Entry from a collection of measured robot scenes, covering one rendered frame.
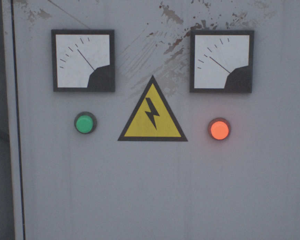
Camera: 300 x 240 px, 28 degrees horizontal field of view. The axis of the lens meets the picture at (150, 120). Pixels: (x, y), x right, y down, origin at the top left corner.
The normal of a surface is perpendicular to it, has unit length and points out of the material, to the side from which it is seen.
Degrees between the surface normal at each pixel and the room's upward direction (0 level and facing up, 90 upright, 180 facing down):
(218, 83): 90
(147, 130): 90
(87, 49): 90
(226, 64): 90
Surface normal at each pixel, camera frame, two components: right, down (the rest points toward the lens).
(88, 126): -0.04, 0.24
